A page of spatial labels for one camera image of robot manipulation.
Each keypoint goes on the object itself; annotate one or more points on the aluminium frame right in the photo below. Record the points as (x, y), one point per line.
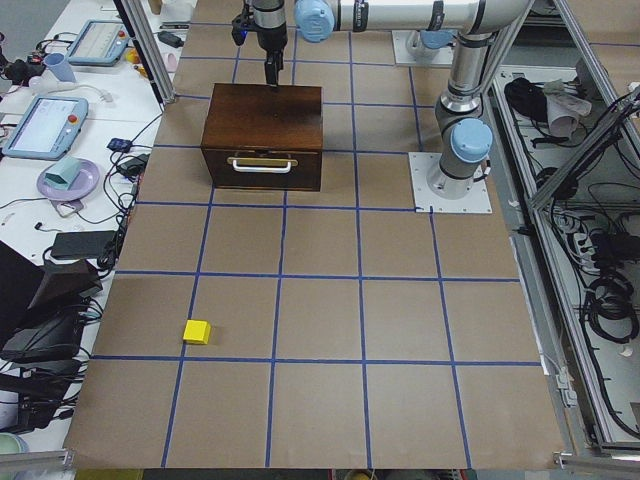
(587, 325)

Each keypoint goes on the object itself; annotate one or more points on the yellow block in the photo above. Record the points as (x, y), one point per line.
(197, 332)

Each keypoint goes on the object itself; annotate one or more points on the small blue black device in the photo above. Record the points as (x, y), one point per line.
(120, 145)

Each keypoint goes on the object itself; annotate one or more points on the purple plate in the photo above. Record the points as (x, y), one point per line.
(84, 184)

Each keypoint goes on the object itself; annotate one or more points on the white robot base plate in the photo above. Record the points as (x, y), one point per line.
(434, 192)

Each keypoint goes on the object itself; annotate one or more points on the dark wooden drawer box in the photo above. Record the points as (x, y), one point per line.
(260, 117)

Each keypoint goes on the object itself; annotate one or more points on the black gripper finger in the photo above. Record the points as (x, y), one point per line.
(269, 68)
(278, 65)

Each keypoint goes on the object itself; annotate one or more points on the crumpled grey cloth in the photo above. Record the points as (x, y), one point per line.
(564, 109)

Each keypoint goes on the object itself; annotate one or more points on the lower teach pendant tablet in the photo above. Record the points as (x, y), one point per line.
(48, 129)

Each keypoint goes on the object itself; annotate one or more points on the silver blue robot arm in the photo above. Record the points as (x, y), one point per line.
(466, 139)

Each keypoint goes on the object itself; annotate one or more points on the aluminium frame post left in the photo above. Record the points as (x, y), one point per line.
(136, 23)

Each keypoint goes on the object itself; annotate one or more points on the dark brown wedge box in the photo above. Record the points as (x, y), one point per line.
(63, 281)

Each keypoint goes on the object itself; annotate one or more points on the upper teach pendant tablet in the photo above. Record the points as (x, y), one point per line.
(100, 43)

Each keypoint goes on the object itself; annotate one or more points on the white power strip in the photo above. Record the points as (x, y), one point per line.
(576, 225)

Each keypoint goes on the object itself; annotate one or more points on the light blue cup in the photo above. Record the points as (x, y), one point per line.
(60, 67)

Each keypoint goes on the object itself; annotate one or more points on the teach pendant tablet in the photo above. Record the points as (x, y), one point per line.
(48, 129)
(100, 43)

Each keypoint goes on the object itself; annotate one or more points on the black flat device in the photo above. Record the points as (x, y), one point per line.
(81, 245)

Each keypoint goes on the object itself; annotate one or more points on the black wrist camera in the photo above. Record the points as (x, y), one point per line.
(241, 26)

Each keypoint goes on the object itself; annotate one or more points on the teal box on plate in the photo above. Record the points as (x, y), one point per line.
(63, 173)

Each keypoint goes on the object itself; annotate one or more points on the black equipment pile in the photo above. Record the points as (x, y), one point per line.
(42, 369)

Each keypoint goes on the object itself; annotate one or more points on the black power adapter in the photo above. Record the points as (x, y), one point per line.
(170, 39)

